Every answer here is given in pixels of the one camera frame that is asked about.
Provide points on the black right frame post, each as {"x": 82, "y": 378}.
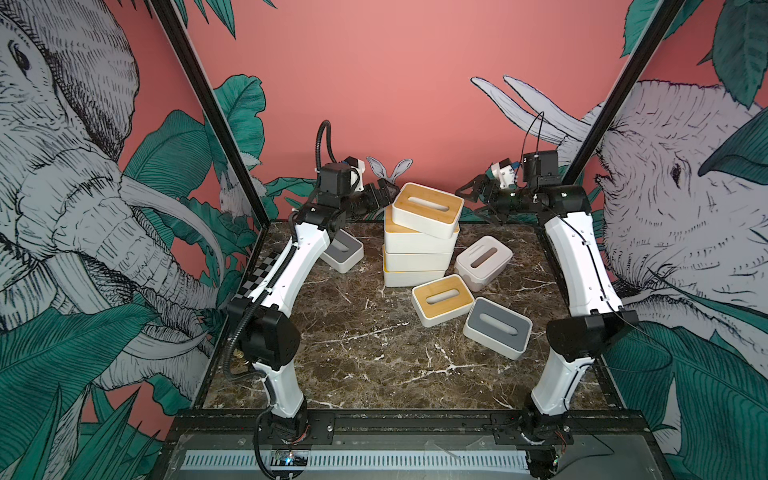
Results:
{"x": 654, "y": 30}

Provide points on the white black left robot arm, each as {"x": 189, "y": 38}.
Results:
{"x": 263, "y": 341}

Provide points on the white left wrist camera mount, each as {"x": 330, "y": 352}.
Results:
{"x": 358, "y": 168}

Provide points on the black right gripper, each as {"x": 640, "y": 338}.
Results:
{"x": 493, "y": 204}

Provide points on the white box bamboo lid corner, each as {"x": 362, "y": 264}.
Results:
{"x": 399, "y": 239}

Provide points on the white ribbed cable duct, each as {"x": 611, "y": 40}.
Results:
{"x": 357, "y": 460}

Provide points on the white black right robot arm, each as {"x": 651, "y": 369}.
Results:
{"x": 597, "y": 317}

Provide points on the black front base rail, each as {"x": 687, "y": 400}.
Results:
{"x": 326, "y": 427}

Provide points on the white box grey lid back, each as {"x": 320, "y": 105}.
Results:
{"x": 344, "y": 252}

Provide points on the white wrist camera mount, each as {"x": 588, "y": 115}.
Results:
{"x": 505, "y": 173}
{"x": 358, "y": 168}

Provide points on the narrow white box bamboo lid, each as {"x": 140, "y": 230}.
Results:
{"x": 427, "y": 210}

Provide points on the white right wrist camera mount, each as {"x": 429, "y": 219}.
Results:
{"x": 505, "y": 173}

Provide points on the large white box bamboo lid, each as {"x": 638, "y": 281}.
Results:
{"x": 407, "y": 262}

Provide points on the white box grey lid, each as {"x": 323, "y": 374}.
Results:
{"x": 344, "y": 252}
{"x": 498, "y": 328}

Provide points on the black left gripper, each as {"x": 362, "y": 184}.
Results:
{"x": 387, "y": 200}

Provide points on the black left frame post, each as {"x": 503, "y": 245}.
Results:
{"x": 171, "y": 22}

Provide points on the black white checkerboard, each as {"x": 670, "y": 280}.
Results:
{"x": 256, "y": 272}

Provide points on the small white box bamboo lid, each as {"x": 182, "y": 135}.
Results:
{"x": 441, "y": 300}

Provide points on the black frame post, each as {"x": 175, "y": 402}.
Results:
{"x": 171, "y": 22}
{"x": 654, "y": 30}

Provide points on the pink white drip tissue box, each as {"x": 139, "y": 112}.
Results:
{"x": 482, "y": 262}

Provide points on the white box grey lid front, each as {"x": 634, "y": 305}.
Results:
{"x": 498, "y": 328}

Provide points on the white box yellow wood lid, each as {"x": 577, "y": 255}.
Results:
{"x": 402, "y": 279}

